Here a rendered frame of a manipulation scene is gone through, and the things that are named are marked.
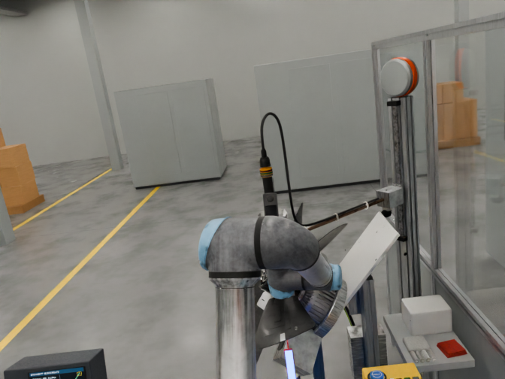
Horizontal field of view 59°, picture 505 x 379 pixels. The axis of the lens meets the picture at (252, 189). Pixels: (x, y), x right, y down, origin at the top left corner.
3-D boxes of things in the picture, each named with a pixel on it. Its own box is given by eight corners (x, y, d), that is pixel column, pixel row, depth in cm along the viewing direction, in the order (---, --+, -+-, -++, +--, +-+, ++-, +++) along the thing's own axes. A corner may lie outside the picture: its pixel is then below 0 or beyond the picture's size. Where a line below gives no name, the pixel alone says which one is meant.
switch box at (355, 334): (383, 365, 203) (380, 322, 197) (388, 377, 194) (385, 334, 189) (350, 368, 204) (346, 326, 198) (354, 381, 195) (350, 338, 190)
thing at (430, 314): (437, 311, 196) (436, 289, 193) (453, 332, 180) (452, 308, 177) (399, 316, 197) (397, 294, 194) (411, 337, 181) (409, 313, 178)
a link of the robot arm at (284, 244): (312, 205, 91) (342, 260, 134) (261, 208, 94) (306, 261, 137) (312, 262, 86) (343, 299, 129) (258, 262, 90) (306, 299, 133)
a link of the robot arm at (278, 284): (303, 301, 129) (299, 267, 126) (267, 300, 133) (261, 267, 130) (308, 287, 137) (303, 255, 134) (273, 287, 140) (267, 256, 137)
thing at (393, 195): (392, 201, 198) (391, 183, 196) (406, 204, 192) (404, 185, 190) (376, 207, 193) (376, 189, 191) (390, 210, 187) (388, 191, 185)
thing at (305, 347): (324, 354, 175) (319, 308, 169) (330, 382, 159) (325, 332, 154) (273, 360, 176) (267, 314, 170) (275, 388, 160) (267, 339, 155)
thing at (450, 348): (455, 342, 174) (455, 338, 174) (467, 354, 167) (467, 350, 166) (436, 346, 174) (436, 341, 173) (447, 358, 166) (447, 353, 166)
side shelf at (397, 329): (436, 314, 199) (436, 308, 198) (475, 367, 164) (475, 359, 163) (383, 320, 200) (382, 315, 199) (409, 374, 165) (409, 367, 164)
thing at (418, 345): (423, 339, 179) (422, 334, 178) (437, 362, 165) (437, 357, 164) (401, 341, 179) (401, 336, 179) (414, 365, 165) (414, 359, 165)
